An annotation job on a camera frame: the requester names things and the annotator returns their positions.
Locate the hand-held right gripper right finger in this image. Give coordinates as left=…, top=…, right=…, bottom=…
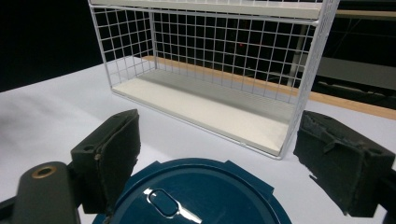
left=292, top=110, right=396, bottom=218

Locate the white wire shelf rack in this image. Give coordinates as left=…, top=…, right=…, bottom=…
left=87, top=0, right=341, bottom=161

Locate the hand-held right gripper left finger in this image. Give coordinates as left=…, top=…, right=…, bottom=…
left=70, top=108, right=142, bottom=216

